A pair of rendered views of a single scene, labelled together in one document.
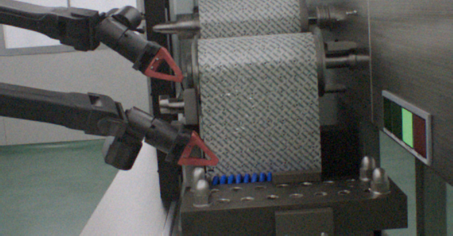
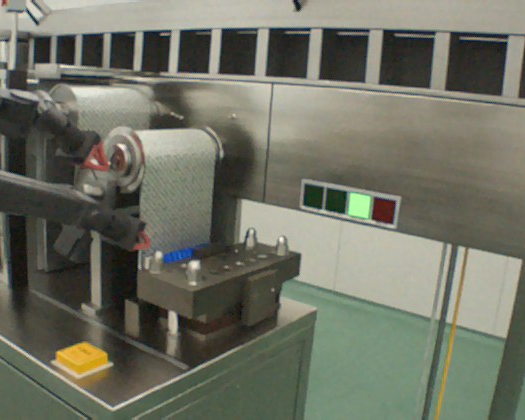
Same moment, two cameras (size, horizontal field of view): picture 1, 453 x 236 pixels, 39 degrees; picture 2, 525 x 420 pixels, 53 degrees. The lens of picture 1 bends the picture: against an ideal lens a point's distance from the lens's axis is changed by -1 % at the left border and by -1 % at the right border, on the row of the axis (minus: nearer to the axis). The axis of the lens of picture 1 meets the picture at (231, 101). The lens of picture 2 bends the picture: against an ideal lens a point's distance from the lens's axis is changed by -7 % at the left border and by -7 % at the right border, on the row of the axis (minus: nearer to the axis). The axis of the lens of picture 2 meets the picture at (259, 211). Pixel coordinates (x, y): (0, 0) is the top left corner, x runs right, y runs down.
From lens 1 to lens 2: 96 cm
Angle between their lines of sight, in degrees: 54
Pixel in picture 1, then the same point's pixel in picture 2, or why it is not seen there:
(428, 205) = not seen: hidden behind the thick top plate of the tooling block
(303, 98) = (204, 184)
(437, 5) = (422, 133)
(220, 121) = (153, 207)
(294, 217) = (260, 280)
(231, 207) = (220, 280)
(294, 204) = (254, 270)
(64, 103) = (70, 197)
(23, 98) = (47, 194)
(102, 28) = (50, 115)
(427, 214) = not seen: hidden behind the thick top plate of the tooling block
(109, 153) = (73, 247)
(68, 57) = not seen: outside the picture
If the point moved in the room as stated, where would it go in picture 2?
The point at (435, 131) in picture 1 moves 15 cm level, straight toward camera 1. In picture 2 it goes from (406, 207) to (463, 223)
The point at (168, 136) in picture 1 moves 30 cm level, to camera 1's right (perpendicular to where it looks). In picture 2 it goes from (124, 224) to (218, 207)
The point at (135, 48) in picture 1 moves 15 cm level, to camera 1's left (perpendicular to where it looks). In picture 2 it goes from (78, 137) to (13, 141)
